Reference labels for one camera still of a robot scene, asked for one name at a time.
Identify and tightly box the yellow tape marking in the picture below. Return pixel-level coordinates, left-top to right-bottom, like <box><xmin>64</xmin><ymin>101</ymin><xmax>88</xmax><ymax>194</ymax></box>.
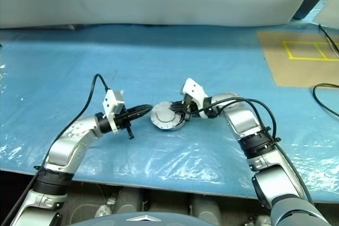
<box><xmin>281</xmin><ymin>40</ymin><xmax>339</xmax><ymax>61</ymax></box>

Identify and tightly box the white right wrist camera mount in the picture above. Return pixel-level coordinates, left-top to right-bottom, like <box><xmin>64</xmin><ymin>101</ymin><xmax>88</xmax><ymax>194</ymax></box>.
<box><xmin>181</xmin><ymin>77</ymin><xmax>210</xmax><ymax>119</ymax></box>

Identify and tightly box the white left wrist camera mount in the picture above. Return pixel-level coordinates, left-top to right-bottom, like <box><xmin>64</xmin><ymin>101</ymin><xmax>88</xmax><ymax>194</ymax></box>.
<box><xmin>102</xmin><ymin>89</ymin><xmax>126</xmax><ymax>134</ymax></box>

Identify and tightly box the grey robot torso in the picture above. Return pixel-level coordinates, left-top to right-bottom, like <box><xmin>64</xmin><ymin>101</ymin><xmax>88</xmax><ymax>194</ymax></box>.
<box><xmin>78</xmin><ymin>211</ymin><xmax>275</xmax><ymax>226</ymax></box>

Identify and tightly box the thin black cable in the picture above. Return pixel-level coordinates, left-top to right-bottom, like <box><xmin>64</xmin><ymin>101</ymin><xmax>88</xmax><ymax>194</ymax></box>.
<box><xmin>318</xmin><ymin>23</ymin><xmax>339</xmax><ymax>53</ymax></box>

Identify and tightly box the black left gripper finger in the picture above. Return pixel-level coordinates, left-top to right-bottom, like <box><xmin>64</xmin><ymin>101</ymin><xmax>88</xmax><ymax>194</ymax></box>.
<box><xmin>126</xmin><ymin>104</ymin><xmax>154</xmax><ymax>113</ymax></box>
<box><xmin>126</xmin><ymin>111</ymin><xmax>151</xmax><ymax>120</ymax></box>

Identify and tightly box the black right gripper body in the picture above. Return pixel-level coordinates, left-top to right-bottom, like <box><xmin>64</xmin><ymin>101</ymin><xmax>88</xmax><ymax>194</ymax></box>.
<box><xmin>182</xmin><ymin>94</ymin><xmax>201</xmax><ymax>117</ymax></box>

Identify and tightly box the grey rounded shape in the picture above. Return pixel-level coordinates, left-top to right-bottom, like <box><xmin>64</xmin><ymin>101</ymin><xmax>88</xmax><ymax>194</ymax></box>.
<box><xmin>115</xmin><ymin>188</ymin><xmax>145</xmax><ymax>214</ymax></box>
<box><xmin>189</xmin><ymin>193</ymin><xmax>223</xmax><ymax>223</ymax></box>

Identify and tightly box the small white plug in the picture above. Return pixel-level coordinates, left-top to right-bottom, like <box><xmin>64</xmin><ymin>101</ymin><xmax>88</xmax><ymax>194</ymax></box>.
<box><xmin>94</xmin><ymin>196</ymin><xmax>118</xmax><ymax>218</ymax></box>

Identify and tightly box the silver hinged motor lid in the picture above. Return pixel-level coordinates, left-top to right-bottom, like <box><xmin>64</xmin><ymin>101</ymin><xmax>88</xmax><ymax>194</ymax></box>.
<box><xmin>149</xmin><ymin>100</ymin><xmax>184</xmax><ymax>131</ymax></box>

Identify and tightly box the black looped cable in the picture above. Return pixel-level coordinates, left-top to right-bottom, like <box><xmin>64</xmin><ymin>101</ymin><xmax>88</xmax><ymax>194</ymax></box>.
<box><xmin>312</xmin><ymin>83</ymin><xmax>339</xmax><ymax>120</ymax></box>

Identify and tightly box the brown cardboard sheet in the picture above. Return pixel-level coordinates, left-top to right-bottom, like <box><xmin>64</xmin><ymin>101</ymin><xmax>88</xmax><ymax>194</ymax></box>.
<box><xmin>256</xmin><ymin>30</ymin><xmax>339</xmax><ymax>88</ymax></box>

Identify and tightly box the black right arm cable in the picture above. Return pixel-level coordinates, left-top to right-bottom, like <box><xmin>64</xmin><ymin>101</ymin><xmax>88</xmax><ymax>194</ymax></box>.
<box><xmin>206</xmin><ymin>98</ymin><xmax>316</xmax><ymax>206</ymax></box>

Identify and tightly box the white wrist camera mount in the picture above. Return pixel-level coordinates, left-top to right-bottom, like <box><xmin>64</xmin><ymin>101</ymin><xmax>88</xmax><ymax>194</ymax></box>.
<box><xmin>181</xmin><ymin>77</ymin><xmax>210</xmax><ymax>119</ymax></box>
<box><xmin>102</xmin><ymin>89</ymin><xmax>126</xmax><ymax>134</ymax></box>

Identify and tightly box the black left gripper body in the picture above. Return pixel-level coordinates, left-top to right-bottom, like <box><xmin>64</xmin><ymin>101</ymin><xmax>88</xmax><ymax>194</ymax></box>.
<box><xmin>113</xmin><ymin>109</ymin><xmax>135</xmax><ymax>140</ymax></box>

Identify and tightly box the blue plastic table cover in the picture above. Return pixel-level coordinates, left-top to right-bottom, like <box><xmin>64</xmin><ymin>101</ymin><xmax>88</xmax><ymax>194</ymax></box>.
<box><xmin>0</xmin><ymin>1</ymin><xmax>339</xmax><ymax>193</ymax></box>

